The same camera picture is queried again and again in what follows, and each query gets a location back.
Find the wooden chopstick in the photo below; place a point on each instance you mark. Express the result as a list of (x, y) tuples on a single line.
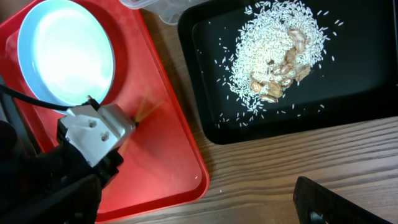
[(146, 108)]

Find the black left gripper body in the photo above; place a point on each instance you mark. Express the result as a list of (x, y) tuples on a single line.
[(54, 187)]

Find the light blue round plate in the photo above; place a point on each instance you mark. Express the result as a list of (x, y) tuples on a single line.
[(65, 54)]

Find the clear plastic waste bin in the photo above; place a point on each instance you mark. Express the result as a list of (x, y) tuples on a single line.
[(168, 11)]

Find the black waste tray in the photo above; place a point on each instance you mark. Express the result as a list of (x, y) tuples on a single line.
[(356, 80)]

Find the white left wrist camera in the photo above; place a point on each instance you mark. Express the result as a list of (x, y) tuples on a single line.
[(94, 133)]

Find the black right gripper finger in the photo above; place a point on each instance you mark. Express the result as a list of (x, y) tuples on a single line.
[(316, 204)]

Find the rice and food scraps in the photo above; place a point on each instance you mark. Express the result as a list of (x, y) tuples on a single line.
[(279, 44)]

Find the red plastic tray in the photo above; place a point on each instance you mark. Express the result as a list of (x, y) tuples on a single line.
[(162, 164)]

